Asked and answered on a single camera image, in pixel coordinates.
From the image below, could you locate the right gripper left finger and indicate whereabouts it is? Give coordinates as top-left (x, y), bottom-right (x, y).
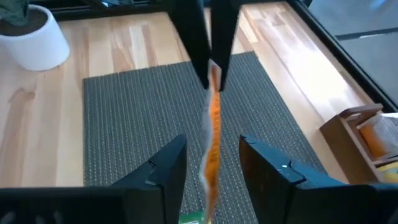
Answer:
top-left (111, 134), bottom-right (188, 224)

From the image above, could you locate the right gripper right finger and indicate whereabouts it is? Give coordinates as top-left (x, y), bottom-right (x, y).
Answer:
top-left (239, 134), bottom-right (343, 224)

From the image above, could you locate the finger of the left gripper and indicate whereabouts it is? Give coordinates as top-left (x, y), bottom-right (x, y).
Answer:
top-left (169, 0), bottom-right (210, 90)
top-left (211, 0), bottom-right (242, 91)

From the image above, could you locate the white orange tea packet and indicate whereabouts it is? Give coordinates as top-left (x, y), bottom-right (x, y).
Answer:
top-left (198, 58), bottom-right (223, 224)
top-left (357, 113), bottom-right (398, 159)

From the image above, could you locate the dark grey ribbed placemat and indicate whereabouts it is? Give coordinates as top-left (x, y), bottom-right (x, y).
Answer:
top-left (82, 51), bottom-right (327, 224)

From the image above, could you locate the brown wooden tea organizer box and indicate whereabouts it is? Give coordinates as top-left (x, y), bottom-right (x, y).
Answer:
top-left (320, 103), bottom-right (398, 184)

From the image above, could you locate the green yellow tea packet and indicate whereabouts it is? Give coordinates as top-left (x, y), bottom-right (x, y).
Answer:
top-left (377, 161), bottom-right (398, 184)

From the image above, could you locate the green plant in white pot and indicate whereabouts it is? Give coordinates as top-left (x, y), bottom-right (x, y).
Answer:
top-left (0, 0), bottom-right (71, 72)

